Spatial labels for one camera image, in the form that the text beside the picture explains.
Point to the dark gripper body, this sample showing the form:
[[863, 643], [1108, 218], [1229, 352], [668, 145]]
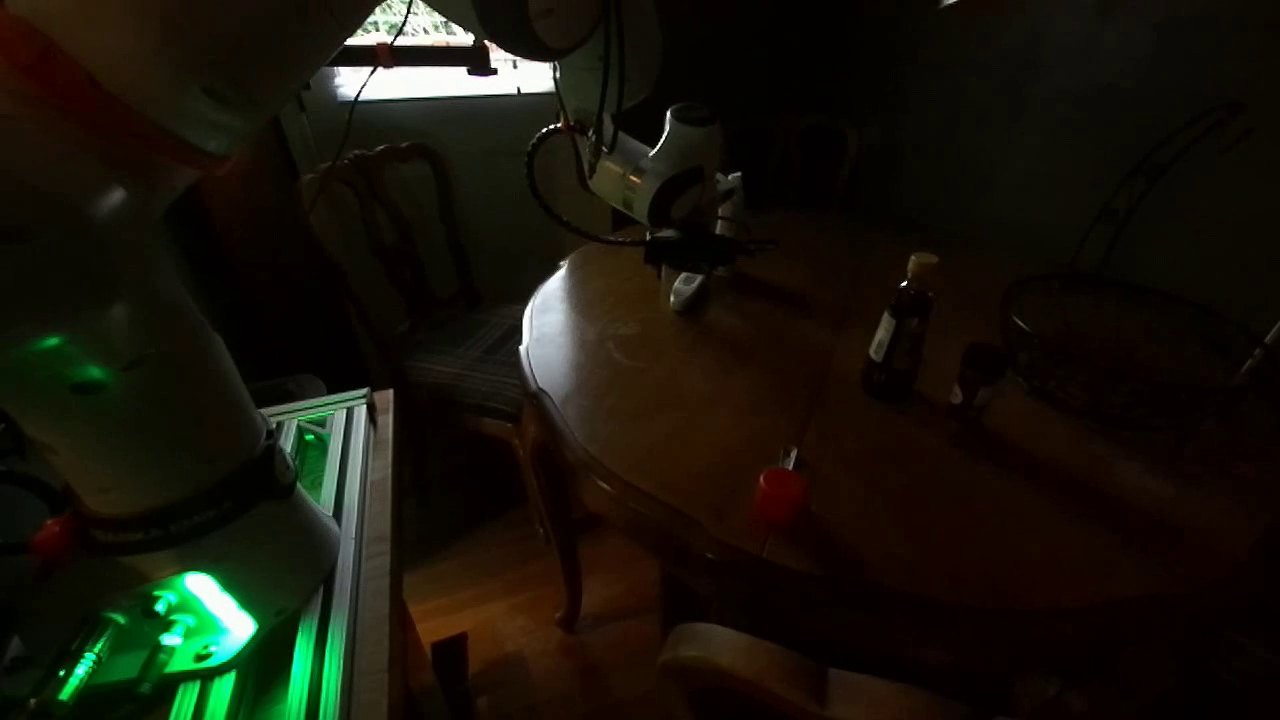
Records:
[[695, 241]]

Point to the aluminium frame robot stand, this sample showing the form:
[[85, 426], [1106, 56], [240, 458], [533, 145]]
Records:
[[334, 533]]

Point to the carved wooden table leg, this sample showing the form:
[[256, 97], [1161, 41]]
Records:
[[565, 533]]

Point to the light upholstered chair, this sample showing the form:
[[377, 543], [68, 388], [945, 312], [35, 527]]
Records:
[[772, 664]]

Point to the red emergency stop button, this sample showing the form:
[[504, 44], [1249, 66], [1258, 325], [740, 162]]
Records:
[[53, 539]]

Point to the dark bar with red clamps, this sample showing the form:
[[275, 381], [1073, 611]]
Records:
[[425, 56]]

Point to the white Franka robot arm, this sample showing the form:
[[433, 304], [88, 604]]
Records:
[[123, 334]]

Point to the wooden chair with cushion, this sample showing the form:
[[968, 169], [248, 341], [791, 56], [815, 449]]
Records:
[[403, 281]]

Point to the bright window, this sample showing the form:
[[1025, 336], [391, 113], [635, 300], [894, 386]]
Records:
[[425, 75]]

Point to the red round object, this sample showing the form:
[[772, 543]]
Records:
[[782, 498]]

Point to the brown bottle with white cap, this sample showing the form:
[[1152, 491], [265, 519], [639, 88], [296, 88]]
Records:
[[903, 328]]

